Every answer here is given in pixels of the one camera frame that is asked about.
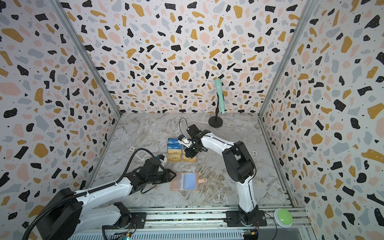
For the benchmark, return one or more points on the blue card back left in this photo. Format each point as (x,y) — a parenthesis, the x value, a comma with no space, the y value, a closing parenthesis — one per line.
(173,141)

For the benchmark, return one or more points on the blue card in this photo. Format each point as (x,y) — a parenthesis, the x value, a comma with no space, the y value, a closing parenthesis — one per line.
(173,141)
(174,147)

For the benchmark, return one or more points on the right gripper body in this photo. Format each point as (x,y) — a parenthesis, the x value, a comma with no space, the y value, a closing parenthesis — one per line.
(191,147)

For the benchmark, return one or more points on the gold VIP card right front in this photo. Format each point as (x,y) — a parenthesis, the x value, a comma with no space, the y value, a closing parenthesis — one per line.
(189,160)

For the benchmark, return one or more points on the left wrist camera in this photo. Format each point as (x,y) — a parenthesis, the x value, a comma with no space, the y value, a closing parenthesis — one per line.
(162,158)

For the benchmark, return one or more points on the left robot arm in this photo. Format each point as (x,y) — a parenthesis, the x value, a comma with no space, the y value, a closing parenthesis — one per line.
(70,213)

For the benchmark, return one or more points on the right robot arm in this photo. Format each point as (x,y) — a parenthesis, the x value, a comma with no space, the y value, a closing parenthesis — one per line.
(240,167)

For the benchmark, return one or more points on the gold vip card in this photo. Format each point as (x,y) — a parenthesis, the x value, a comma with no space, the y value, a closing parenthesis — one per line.
(189,160)
(174,152)
(174,158)

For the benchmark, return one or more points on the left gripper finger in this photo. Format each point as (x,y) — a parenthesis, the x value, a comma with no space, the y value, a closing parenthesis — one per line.
(166,181)
(169,174)

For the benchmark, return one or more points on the mint green microphone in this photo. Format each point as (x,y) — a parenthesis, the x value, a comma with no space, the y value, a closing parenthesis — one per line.
(221,104)

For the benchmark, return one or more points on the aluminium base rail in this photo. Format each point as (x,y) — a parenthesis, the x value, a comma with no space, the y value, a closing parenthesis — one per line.
(205,223)

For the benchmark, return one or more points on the gold VIP card left front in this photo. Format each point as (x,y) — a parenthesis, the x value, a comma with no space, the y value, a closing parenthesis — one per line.
(174,158)

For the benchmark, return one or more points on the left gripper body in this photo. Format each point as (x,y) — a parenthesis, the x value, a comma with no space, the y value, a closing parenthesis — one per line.
(156,178)

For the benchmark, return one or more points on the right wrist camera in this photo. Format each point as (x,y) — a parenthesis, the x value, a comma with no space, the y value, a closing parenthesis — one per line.
(183,140)

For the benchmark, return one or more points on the black microphone stand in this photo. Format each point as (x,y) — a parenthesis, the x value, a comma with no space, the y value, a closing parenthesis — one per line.
(216,121)

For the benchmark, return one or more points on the green push button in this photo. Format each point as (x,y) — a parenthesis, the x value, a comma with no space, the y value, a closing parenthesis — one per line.
(283,218)

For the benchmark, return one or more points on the gold VIP card left upper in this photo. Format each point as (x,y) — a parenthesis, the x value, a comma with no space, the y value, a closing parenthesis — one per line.
(174,152)

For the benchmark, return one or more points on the pink leather card holder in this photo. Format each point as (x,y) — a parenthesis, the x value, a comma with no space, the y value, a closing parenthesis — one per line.
(186,182)

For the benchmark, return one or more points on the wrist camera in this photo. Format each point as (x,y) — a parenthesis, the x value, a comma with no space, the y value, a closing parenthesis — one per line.
(162,158)
(183,140)

